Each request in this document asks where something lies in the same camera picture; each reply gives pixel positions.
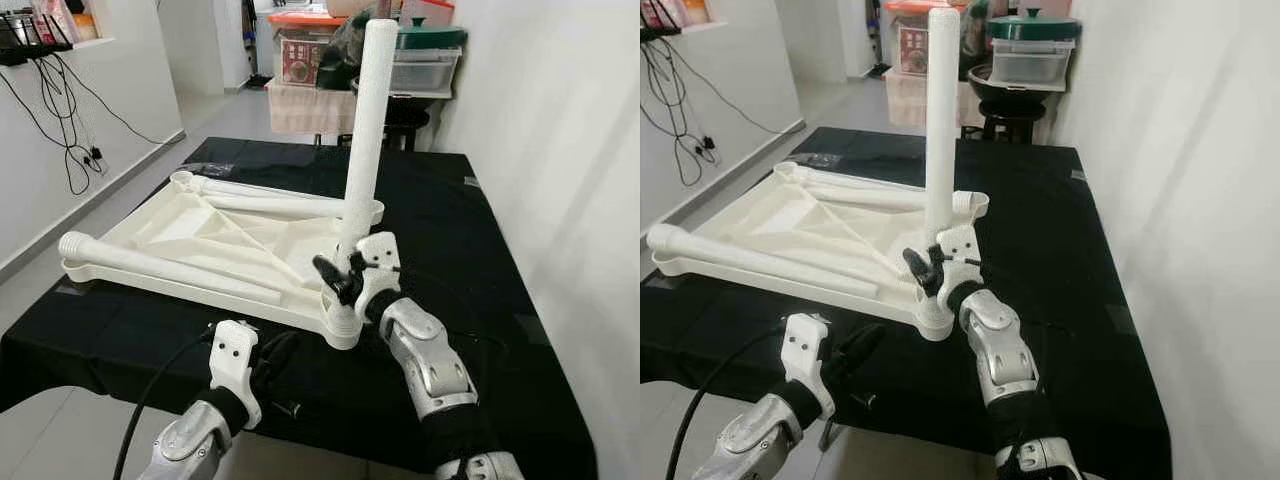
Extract white plastic table top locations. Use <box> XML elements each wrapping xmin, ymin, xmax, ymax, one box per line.
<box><xmin>60</xmin><ymin>170</ymin><xmax>386</xmax><ymax>351</ymax></box>
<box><xmin>648</xmin><ymin>162</ymin><xmax>991</xmax><ymax>343</ymax></box>

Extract black tablecloth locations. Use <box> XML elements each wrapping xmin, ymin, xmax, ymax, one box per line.
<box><xmin>0</xmin><ymin>137</ymin><xmax>599</xmax><ymax>480</ymax></box>
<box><xmin>640</xmin><ymin>127</ymin><xmax>1173</xmax><ymax>480</ymax></box>

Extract black bag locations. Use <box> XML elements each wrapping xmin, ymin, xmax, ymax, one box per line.
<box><xmin>318</xmin><ymin>10</ymin><xmax>373</xmax><ymax>91</ymax></box>
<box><xmin>958</xmin><ymin>0</ymin><xmax>991</xmax><ymax>71</ymax></box>

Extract clear plastic container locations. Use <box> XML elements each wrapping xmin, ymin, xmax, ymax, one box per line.
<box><xmin>990</xmin><ymin>38</ymin><xmax>1076</xmax><ymax>86</ymax></box>
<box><xmin>390</xmin><ymin>47</ymin><xmax>463</xmax><ymax>98</ymax></box>

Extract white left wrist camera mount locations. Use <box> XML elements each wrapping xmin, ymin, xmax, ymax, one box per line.
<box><xmin>208</xmin><ymin>320</ymin><xmax>263</xmax><ymax>431</ymax></box>
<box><xmin>782</xmin><ymin>313</ymin><xmax>836</xmax><ymax>416</ymax></box>

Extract black stool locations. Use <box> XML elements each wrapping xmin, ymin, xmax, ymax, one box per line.
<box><xmin>980</xmin><ymin>100</ymin><xmax>1049</xmax><ymax>143</ymax></box>
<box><xmin>383</xmin><ymin>105</ymin><xmax>433</xmax><ymax>153</ymax></box>

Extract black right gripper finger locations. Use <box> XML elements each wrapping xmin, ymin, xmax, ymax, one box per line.
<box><xmin>903</xmin><ymin>248</ymin><xmax>944</xmax><ymax>297</ymax></box>
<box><xmin>313</xmin><ymin>256</ymin><xmax>359</xmax><ymax>306</ymax></box>

